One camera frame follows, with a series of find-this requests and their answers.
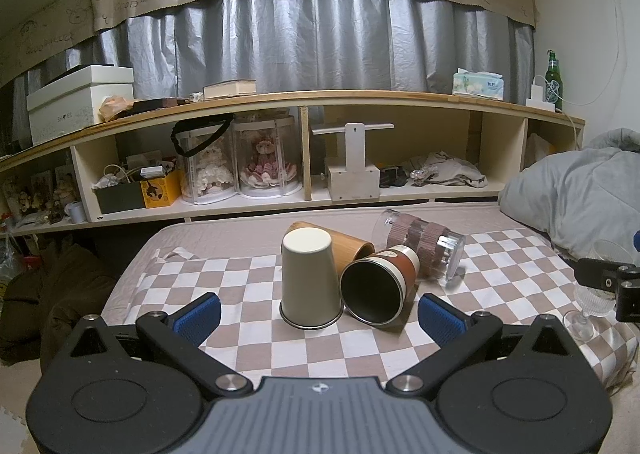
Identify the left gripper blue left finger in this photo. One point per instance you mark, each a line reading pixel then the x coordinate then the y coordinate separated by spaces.
pixel 174 340

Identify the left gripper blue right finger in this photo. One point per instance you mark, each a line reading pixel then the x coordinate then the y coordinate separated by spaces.
pixel 463 340

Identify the ribbed glass goblet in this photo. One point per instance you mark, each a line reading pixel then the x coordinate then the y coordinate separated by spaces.
pixel 591 301

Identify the glass cup with brown bands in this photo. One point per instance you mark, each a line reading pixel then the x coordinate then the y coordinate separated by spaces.
pixel 438 247

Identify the brown banded black-lined cup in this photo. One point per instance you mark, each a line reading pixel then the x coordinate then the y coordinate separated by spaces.
pixel 374 289

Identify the beige paper cup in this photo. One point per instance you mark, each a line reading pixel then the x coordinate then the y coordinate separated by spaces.
pixel 310 296

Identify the brown cardboard cup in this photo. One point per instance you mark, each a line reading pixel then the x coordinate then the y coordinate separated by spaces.
pixel 345 248

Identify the checkered brown white cloth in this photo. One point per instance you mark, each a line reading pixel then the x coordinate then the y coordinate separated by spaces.
pixel 512 274

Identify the grey duvet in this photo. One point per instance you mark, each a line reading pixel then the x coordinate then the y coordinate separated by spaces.
pixel 581 197

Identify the yellow box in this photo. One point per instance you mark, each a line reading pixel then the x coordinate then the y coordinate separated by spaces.
pixel 161 191

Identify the dark green box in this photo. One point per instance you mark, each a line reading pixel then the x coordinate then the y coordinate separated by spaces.
pixel 121 197

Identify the crumpled grey cloth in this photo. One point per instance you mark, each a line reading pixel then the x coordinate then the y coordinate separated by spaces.
pixel 442 169

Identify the white wooden stand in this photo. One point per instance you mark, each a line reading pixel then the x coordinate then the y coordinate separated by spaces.
pixel 351 176

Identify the left doll display case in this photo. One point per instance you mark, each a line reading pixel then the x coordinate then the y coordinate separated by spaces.
pixel 204 154

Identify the doll display case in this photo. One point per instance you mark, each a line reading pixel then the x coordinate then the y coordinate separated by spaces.
pixel 267 158
pixel 204 154

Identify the white power adapter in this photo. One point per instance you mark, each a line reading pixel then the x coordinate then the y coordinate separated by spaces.
pixel 536 99

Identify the right doll display case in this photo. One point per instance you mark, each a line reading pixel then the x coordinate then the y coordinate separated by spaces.
pixel 267 158

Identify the green glass bottle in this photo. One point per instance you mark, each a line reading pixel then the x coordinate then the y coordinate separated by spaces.
pixel 553 84

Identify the long wooden shelf unit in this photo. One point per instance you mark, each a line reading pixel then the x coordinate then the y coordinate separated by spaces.
pixel 494 133

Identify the tissue pack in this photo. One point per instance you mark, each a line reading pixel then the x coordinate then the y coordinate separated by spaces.
pixel 478 84

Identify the crumpled orange paper bag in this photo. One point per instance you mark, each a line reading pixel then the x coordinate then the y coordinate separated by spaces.
pixel 114 106

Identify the book on shelf top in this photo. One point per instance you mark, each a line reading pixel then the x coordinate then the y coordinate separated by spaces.
pixel 229 89

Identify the white shoe box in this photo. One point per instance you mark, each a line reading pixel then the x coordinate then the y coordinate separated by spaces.
pixel 72 102

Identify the grey silver curtain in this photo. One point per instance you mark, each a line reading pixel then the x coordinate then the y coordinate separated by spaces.
pixel 292 45

